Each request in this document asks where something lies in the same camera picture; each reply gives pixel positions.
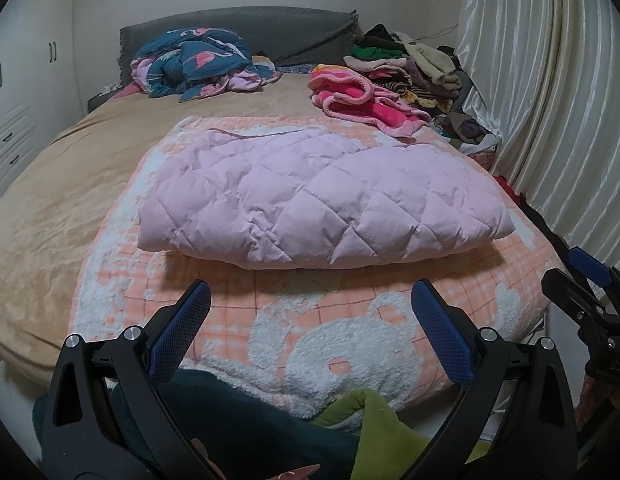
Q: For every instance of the red cloth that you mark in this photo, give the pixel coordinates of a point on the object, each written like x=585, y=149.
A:
x=510, y=187

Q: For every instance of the pink fleece garment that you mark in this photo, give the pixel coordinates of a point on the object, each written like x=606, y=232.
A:
x=345, y=90

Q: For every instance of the orange checked bear-print blanket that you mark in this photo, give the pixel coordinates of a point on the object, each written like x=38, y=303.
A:
x=340, y=310

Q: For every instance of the blue flamingo-print quilt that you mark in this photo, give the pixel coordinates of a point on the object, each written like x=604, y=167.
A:
x=199, y=60

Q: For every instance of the person's left hand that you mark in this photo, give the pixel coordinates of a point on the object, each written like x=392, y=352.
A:
x=295, y=472

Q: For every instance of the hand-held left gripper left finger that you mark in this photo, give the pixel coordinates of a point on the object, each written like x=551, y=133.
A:
x=179, y=325

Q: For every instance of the white pleated curtain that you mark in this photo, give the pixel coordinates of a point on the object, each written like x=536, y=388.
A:
x=540, y=85

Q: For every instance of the pile of folded clothes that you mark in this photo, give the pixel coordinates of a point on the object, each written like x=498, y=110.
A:
x=420, y=70

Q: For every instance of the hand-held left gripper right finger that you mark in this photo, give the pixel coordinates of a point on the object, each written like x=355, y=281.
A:
x=442, y=330

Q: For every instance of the grey headboard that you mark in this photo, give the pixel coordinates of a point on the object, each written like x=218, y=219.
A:
x=290, y=30

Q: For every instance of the white wardrobe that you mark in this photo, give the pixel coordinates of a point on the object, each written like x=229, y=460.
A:
x=29, y=60

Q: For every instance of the person's right hand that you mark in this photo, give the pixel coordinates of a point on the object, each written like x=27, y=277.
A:
x=587, y=402

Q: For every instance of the dark teal pants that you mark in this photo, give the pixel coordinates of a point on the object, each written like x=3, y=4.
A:
x=239, y=425

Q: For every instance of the beige bed sheet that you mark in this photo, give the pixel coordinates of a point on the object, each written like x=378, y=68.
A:
x=64, y=185

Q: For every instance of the yellow-green fleece garment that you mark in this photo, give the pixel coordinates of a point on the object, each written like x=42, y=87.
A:
x=380, y=430

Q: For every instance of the pink quilted jacket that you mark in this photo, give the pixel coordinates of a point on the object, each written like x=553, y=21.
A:
x=315, y=200

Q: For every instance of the patterned bag of clothes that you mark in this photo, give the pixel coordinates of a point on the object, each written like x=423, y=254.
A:
x=465, y=130

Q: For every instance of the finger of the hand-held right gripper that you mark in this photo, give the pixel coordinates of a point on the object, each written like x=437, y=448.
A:
x=592, y=265
x=572, y=295

